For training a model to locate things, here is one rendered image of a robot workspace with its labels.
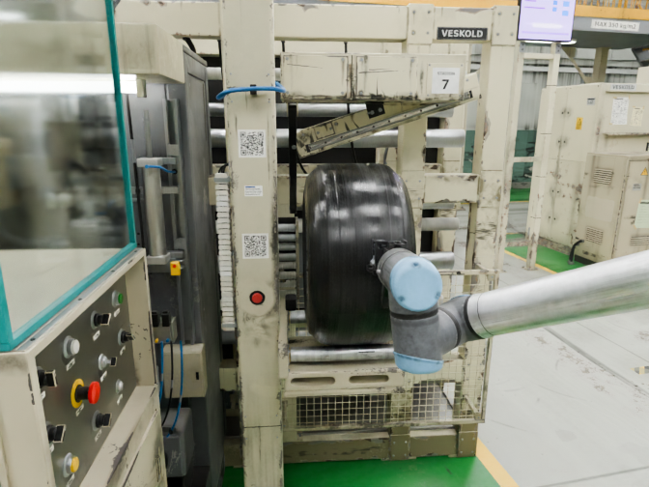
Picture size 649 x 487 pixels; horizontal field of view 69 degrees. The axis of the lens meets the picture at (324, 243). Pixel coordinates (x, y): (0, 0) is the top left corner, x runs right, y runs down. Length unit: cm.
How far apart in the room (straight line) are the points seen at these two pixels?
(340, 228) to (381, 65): 63
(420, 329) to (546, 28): 469
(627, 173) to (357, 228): 471
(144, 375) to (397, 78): 116
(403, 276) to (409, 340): 12
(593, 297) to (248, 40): 100
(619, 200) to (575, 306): 491
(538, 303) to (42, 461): 81
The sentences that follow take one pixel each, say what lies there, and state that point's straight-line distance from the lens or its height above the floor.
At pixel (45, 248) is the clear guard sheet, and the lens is 86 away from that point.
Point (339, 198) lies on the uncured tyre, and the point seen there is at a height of 137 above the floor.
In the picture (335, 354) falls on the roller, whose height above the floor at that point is 91.
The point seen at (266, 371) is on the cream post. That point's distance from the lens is 153.
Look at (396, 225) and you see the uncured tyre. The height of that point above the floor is 131.
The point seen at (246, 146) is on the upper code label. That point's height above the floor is 150.
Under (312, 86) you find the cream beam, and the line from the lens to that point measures 160.
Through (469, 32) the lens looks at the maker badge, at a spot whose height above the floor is 190.
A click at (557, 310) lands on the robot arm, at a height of 127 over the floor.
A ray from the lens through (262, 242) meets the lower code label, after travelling 138.
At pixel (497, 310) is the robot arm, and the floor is 124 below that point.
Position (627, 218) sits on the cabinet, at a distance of 586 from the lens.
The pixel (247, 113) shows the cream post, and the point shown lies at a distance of 134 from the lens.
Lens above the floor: 157
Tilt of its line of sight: 14 degrees down
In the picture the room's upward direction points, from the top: straight up
